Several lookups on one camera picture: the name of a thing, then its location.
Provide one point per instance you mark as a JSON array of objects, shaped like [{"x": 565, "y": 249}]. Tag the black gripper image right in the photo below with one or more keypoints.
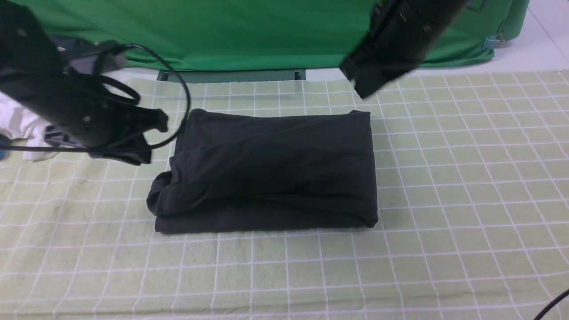
[{"x": 401, "y": 34}]

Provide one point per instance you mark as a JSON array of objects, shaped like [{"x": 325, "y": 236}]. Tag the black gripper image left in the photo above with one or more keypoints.
[{"x": 98, "y": 112}]

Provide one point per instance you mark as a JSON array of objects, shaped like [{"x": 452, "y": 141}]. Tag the dark gray long-sleeved shirt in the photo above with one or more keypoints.
[{"x": 232, "y": 173}]

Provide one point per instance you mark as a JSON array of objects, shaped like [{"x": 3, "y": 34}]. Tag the white crumpled shirt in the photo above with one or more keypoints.
[{"x": 17, "y": 122}]

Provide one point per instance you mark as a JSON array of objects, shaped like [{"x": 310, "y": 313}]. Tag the dark green metal base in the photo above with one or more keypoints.
[{"x": 205, "y": 77}]

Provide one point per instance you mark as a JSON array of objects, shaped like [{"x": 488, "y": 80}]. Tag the dark gray garment behind pile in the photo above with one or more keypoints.
[{"x": 71, "y": 44}]

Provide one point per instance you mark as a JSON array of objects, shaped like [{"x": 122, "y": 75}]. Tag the green backdrop cloth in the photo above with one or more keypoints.
[{"x": 238, "y": 35}]

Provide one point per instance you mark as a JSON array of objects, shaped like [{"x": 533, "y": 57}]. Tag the blue binder clip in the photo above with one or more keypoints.
[{"x": 492, "y": 42}]

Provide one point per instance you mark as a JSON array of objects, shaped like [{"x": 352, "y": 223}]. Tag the blue object at left edge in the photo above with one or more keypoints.
[{"x": 3, "y": 143}]

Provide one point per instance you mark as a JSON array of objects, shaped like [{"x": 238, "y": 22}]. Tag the gray wrist camera image left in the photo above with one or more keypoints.
[{"x": 96, "y": 58}]

